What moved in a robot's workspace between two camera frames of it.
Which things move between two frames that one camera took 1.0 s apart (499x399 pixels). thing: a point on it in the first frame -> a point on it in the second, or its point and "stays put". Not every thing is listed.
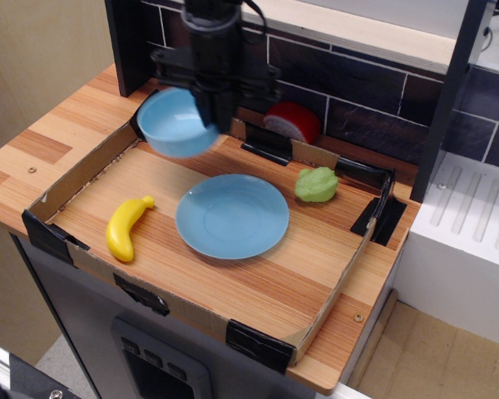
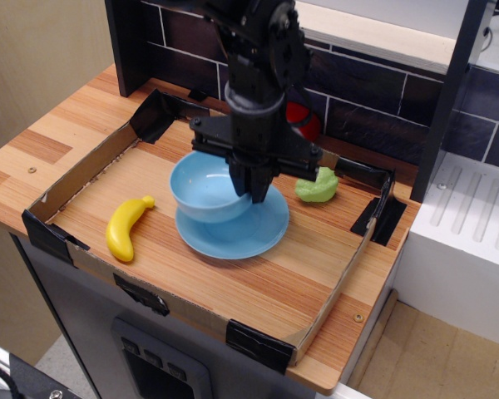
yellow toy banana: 119,229 stays put
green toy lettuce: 316,185 stays put
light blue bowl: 171,120 -> 204,189
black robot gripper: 211,65 -> 254,128
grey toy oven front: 157,364 stays put
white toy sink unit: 460,258 stays put
